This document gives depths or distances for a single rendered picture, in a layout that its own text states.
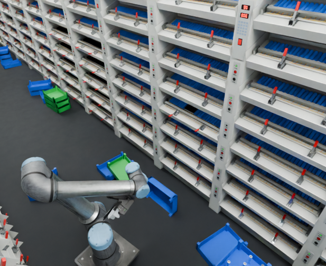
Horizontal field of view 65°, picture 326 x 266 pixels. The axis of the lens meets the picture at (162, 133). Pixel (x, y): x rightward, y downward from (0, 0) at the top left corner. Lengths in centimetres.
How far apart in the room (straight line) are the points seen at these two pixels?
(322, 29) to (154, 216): 167
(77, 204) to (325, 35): 151
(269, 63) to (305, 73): 18
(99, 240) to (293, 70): 141
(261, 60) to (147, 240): 145
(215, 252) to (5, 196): 185
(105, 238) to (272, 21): 148
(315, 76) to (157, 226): 149
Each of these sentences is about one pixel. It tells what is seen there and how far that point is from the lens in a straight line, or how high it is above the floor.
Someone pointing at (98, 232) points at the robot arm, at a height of 35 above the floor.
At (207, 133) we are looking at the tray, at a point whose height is 70.
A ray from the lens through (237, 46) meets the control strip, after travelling 146.
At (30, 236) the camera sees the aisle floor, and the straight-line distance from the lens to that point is 233.
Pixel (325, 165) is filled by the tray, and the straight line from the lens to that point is 149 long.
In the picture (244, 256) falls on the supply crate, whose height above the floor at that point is 32.
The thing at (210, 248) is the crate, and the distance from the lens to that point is 206.
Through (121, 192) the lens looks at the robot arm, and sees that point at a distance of 149.
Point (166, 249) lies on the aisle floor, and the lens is 203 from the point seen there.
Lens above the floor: 177
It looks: 36 degrees down
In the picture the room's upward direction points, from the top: 1 degrees counter-clockwise
